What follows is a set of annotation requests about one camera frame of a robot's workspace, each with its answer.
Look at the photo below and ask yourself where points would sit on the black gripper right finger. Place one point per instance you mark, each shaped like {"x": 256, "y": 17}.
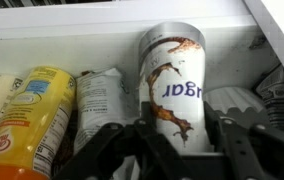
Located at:
{"x": 248, "y": 150}

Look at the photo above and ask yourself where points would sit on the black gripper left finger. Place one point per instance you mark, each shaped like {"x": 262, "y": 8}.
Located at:
{"x": 128, "y": 150}

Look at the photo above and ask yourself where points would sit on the white sugar container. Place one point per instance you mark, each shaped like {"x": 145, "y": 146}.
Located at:
{"x": 178, "y": 66}

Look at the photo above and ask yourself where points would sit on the white cabinet shelving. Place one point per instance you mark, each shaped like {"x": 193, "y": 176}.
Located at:
{"x": 82, "y": 50}

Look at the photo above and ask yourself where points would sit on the white cabinet door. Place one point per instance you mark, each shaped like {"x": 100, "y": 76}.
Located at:
{"x": 282, "y": 26}

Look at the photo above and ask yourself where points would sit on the white coffee filters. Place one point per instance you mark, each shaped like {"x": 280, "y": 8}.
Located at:
{"x": 235, "y": 98}

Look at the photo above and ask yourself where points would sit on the white paper bag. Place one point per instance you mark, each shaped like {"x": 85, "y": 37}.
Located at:
{"x": 98, "y": 100}

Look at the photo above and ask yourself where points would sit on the printed packet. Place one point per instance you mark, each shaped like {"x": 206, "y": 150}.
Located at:
{"x": 275, "y": 96}

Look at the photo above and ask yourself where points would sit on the yellow creamer bottle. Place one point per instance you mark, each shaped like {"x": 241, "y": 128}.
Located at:
{"x": 38, "y": 110}

